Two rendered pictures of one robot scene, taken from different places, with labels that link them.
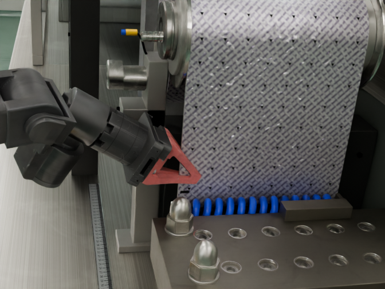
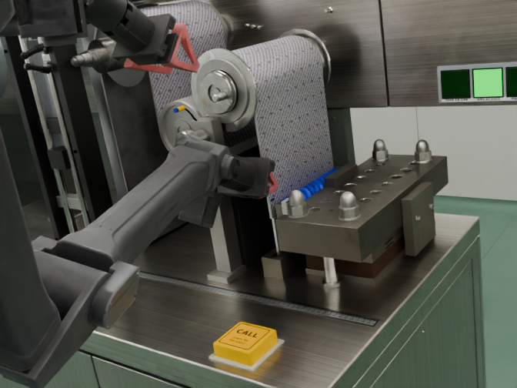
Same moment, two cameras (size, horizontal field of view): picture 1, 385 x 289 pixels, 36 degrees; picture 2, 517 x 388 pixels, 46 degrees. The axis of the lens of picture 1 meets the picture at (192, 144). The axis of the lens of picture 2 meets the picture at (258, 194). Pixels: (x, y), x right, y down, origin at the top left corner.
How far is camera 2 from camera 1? 0.68 m
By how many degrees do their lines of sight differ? 35
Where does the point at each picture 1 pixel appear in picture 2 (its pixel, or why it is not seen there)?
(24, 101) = (216, 148)
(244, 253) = not seen: hidden behind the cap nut
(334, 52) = (311, 72)
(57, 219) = (154, 297)
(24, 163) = (198, 212)
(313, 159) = (319, 148)
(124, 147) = (248, 173)
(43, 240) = (169, 308)
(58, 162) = (216, 202)
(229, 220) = (311, 200)
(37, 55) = not seen: outside the picture
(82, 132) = not seen: hidden behind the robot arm
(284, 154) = (307, 151)
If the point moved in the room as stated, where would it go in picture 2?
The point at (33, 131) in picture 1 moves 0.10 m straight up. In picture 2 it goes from (229, 167) to (218, 99)
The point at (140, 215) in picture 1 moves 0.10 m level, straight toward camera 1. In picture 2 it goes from (230, 246) to (268, 256)
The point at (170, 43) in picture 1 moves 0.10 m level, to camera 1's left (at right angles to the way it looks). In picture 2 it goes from (234, 96) to (186, 109)
